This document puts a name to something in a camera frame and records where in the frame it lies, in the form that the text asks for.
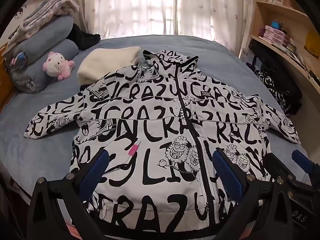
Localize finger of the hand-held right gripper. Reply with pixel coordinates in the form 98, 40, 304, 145
291, 149, 320, 178
264, 152, 298, 183

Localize black white patterned clothes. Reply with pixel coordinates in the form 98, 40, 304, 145
254, 70, 293, 115

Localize pink plush cat toy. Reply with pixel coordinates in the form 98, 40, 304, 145
42, 52, 75, 81

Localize orange wooden headboard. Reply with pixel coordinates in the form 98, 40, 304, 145
0, 44, 15, 110

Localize wooden shelf unit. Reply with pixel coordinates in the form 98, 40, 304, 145
240, 0, 320, 98

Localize white printed cardboard box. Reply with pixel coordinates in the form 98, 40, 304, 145
239, 46, 258, 67

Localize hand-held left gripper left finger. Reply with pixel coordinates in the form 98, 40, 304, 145
27, 151, 110, 240

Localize pale patterned blanket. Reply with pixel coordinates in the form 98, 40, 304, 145
5, 0, 80, 53

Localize yellow bag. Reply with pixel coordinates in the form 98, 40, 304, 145
305, 29, 320, 54

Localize cream fluffy folded garment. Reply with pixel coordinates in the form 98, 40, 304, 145
77, 46, 141, 85

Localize black white printed jacket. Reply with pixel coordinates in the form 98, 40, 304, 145
24, 49, 302, 230

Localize black fluffy garment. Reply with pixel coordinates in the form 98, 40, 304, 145
65, 24, 101, 51

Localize rolled blue pillow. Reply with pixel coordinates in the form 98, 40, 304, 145
10, 39, 80, 94
11, 15, 74, 63

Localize stack of pink boxes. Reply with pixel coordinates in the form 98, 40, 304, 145
259, 25, 290, 47

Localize black hanging clothes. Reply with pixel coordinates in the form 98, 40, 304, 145
250, 40, 304, 113

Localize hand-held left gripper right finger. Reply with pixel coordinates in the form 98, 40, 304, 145
212, 148, 293, 240

